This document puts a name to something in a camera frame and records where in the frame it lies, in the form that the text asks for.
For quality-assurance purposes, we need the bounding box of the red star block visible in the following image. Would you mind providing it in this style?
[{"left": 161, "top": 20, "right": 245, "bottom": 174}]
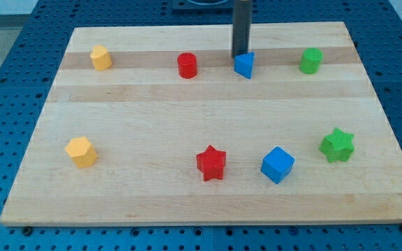
[{"left": 196, "top": 145, "right": 227, "bottom": 181}]

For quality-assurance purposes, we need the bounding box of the wooden board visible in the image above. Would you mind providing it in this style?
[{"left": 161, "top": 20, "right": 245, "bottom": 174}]
[{"left": 0, "top": 22, "right": 402, "bottom": 227}]

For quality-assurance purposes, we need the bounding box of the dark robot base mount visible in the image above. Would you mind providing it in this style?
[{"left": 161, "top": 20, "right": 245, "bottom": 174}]
[{"left": 169, "top": 0, "right": 233, "bottom": 12}]

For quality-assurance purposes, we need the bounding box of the yellow hexagon block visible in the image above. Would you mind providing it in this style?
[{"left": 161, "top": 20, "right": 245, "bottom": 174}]
[{"left": 65, "top": 137, "right": 98, "bottom": 168}]

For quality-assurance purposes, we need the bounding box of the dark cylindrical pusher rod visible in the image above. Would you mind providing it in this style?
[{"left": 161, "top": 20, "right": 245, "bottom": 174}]
[{"left": 231, "top": 0, "right": 253, "bottom": 58}]

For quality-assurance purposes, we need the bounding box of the red cylinder block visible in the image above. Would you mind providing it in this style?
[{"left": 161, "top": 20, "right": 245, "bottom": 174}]
[{"left": 177, "top": 52, "right": 198, "bottom": 79}]

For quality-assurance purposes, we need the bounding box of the green star block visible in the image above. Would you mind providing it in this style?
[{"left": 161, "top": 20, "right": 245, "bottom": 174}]
[{"left": 319, "top": 128, "right": 355, "bottom": 163}]

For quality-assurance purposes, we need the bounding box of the green cylinder block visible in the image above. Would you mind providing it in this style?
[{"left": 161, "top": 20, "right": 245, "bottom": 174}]
[{"left": 299, "top": 47, "right": 323, "bottom": 74}]

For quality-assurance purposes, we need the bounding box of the yellow heart block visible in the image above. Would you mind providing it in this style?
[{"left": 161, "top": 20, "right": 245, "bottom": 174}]
[{"left": 90, "top": 45, "right": 112, "bottom": 70}]

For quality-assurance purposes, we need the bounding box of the blue triangle block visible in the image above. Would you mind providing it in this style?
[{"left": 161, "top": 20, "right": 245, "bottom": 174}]
[{"left": 234, "top": 52, "right": 255, "bottom": 79}]

